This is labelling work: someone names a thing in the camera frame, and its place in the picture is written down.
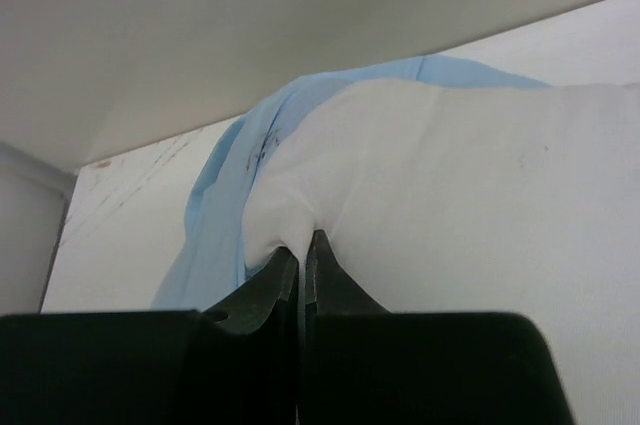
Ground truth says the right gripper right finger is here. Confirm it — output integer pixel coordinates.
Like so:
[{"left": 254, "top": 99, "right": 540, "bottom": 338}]
[{"left": 302, "top": 230, "right": 393, "bottom": 424}]

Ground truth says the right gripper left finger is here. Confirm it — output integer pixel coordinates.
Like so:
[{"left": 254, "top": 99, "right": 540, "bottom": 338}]
[{"left": 203, "top": 248, "right": 299, "bottom": 424}]

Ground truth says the white pillow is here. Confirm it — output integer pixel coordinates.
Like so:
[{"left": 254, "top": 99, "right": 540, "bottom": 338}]
[{"left": 242, "top": 82, "right": 640, "bottom": 316}]

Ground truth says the light blue pillowcase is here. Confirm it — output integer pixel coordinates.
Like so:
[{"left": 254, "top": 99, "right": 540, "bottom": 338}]
[{"left": 151, "top": 55, "right": 544, "bottom": 310}]

